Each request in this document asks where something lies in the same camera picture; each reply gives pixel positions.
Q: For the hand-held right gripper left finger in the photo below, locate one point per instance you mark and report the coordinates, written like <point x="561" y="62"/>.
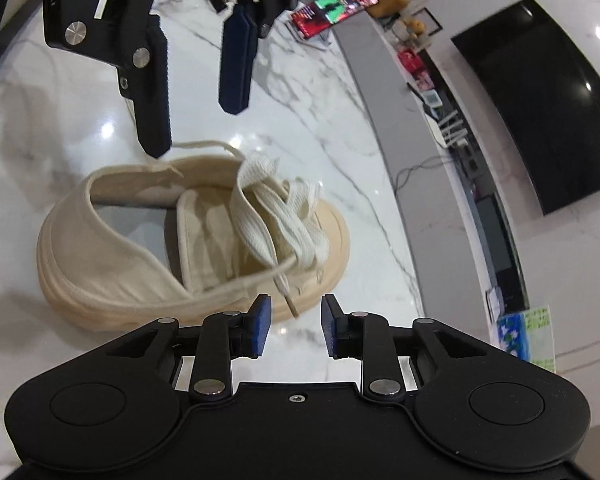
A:
<point x="261" y="325"/>

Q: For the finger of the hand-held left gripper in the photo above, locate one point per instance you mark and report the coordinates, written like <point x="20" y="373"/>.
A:
<point x="152" y="100"/>
<point x="236" y="65"/>

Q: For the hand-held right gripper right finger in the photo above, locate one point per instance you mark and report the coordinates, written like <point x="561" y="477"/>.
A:
<point x="330" y="327"/>

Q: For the white shoelace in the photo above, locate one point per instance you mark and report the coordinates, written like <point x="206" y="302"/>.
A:
<point x="260" y="220"/>

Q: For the beige canvas shoe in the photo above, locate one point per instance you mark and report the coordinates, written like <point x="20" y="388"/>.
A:
<point x="105" y="260"/>

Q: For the white phone stand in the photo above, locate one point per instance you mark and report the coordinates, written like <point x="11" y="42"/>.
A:
<point x="316" y="39"/>

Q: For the smartphone with lit screen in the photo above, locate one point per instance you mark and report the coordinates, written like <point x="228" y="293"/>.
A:
<point x="335" y="7"/>

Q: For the white marble TV cabinet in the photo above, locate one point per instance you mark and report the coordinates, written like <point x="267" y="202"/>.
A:
<point x="430" y="200"/>

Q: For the grey notebook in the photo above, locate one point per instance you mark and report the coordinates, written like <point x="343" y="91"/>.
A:
<point x="494" y="305"/>

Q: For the red box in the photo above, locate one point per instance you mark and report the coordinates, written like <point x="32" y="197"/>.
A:
<point x="411" y="60"/>

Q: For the teddy bear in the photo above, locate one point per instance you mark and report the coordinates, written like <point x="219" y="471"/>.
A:
<point x="411" y="30"/>

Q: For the pink card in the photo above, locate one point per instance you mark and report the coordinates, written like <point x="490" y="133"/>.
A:
<point x="423" y="79"/>

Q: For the lotus pond painting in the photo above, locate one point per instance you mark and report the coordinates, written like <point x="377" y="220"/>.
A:
<point x="522" y="337"/>

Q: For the small white display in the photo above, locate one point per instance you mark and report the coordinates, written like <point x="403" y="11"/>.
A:
<point x="433" y="98"/>

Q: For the white router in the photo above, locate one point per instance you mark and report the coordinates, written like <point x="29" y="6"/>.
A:
<point x="452" y="130"/>

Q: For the black television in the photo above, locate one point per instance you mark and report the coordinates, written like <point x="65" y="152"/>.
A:
<point x="545" y="105"/>

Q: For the black picture frame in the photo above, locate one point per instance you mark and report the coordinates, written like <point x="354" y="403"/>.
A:
<point x="432" y="17"/>

